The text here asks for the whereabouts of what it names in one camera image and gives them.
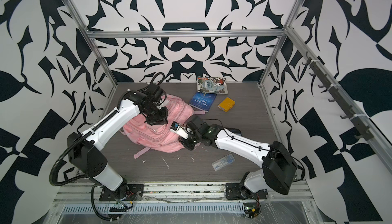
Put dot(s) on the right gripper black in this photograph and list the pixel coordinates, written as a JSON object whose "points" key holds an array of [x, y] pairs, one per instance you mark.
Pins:
{"points": [[186, 143]]}

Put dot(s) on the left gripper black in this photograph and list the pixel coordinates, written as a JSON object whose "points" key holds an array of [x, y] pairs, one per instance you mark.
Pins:
{"points": [[162, 119]]}

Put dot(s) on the pink student backpack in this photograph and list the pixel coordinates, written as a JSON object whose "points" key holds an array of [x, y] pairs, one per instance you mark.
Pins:
{"points": [[159, 137]]}

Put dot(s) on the illustrated Chinese story book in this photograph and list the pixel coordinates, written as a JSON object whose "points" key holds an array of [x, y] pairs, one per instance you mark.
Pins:
{"points": [[212, 85]]}

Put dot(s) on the blue pencil case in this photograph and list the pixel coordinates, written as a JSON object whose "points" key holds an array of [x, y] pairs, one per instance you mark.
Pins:
{"points": [[235, 131]]}

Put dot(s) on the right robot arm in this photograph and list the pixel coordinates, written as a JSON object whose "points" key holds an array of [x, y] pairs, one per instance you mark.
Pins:
{"points": [[277, 168]]}

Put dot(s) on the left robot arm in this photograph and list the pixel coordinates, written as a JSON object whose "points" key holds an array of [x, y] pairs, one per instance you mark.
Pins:
{"points": [[85, 153]]}

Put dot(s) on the blue Little Prince book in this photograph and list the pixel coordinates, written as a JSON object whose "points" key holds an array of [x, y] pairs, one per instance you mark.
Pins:
{"points": [[202, 101]]}

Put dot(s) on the clear plastic ruler box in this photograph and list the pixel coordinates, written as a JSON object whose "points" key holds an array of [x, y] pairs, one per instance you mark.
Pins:
{"points": [[223, 162]]}

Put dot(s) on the small yellow notebook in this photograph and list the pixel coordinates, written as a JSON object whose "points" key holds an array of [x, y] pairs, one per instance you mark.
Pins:
{"points": [[227, 104]]}

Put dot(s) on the small green circuit board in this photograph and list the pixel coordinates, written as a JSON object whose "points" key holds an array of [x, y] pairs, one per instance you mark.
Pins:
{"points": [[251, 210]]}

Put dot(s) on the grey hook rack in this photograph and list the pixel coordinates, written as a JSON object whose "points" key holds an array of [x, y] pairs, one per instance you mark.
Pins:
{"points": [[340, 97]]}

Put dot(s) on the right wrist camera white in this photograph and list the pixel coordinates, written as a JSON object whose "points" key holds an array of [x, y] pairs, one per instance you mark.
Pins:
{"points": [[179, 130]]}

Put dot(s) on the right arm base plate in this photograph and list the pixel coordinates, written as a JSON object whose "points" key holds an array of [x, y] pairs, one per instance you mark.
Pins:
{"points": [[236, 191]]}

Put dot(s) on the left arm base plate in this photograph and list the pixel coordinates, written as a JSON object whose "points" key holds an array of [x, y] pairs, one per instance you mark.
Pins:
{"points": [[127, 192]]}

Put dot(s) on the aluminium front rail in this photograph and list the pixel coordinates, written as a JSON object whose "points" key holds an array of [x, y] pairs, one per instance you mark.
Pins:
{"points": [[178, 192]]}

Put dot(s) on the aluminium frame crossbar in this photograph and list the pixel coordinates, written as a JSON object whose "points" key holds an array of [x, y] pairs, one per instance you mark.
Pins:
{"points": [[185, 33]]}

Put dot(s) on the white vented cable duct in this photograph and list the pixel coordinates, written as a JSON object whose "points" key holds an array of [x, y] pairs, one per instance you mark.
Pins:
{"points": [[176, 208]]}

